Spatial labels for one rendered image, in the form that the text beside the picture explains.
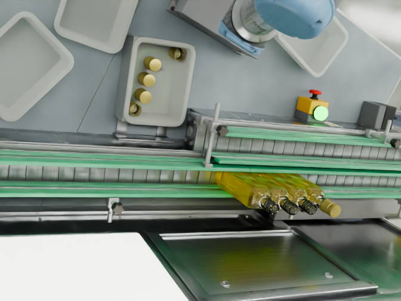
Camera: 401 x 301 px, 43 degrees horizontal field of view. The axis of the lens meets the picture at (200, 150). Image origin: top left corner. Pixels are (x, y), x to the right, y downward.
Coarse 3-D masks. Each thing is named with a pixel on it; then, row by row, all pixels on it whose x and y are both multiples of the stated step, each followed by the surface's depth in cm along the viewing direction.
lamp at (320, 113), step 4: (316, 108) 158; (320, 108) 157; (324, 108) 157; (316, 112) 158; (320, 112) 157; (324, 112) 157; (316, 116) 158; (320, 116) 157; (324, 116) 158; (320, 120) 159
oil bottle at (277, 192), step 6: (252, 174) 139; (258, 174) 140; (258, 180) 135; (264, 180) 136; (270, 180) 137; (270, 186) 131; (276, 186) 132; (282, 186) 133; (276, 192) 129; (282, 192) 130; (288, 192) 131; (270, 198) 130; (276, 198) 129; (288, 198) 130
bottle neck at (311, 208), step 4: (300, 200) 131; (304, 200) 130; (308, 200) 130; (300, 204) 130; (304, 204) 129; (308, 204) 128; (312, 204) 127; (304, 208) 128; (308, 208) 127; (312, 208) 129; (316, 208) 128; (308, 212) 128; (312, 212) 129
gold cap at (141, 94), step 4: (140, 88) 138; (136, 92) 137; (140, 92) 135; (144, 92) 135; (148, 92) 135; (136, 96) 137; (140, 96) 135; (144, 96) 135; (148, 96) 135; (140, 100) 135; (144, 100) 135; (148, 100) 136
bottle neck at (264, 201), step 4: (264, 196) 126; (260, 200) 126; (264, 200) 125; (268, 200) 124; (260, 204) 126; (264, 204) 124; (268, 204) 123; (272, 204) 122; (276, 204) 122; (264, 208) 124; (268, 208) 122; (272, 208) 125; (276, 208) 123; (268, 212) 123; (272, 212) 123; (276, 212) 123
